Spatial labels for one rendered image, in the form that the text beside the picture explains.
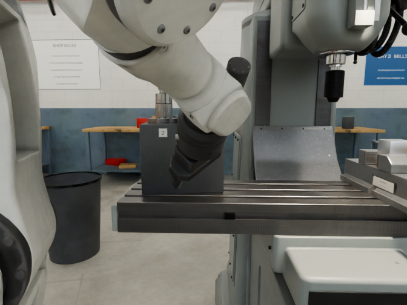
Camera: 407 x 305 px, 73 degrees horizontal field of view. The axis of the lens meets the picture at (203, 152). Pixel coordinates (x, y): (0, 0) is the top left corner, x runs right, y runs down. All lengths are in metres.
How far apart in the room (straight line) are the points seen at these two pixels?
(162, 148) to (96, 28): 0.56
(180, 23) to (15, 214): 0.24
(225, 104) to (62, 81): 5.38
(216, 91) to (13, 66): 0.24
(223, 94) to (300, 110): 0.88
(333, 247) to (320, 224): 0.06
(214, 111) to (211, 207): 0.40
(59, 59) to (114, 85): 1.06
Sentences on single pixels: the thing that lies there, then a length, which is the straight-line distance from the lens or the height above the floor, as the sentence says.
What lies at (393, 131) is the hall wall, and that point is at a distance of 5.88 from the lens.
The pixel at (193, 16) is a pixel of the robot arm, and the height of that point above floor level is 1.22.
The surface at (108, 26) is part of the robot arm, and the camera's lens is 0.18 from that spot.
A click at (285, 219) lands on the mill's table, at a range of 0.73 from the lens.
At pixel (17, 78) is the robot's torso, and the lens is 0.41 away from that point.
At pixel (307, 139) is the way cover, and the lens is 1.17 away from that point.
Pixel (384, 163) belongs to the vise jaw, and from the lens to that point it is 0.83.
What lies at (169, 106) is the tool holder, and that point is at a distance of 0.76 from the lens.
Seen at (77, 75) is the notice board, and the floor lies 1.77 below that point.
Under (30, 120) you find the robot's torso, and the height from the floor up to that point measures 1.15.
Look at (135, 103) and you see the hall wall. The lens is 5.15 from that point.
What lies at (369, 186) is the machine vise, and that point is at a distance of 0.88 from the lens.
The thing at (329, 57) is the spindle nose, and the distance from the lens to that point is 0.82.
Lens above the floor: 1.16
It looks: 9 degrees down
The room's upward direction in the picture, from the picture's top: straight up
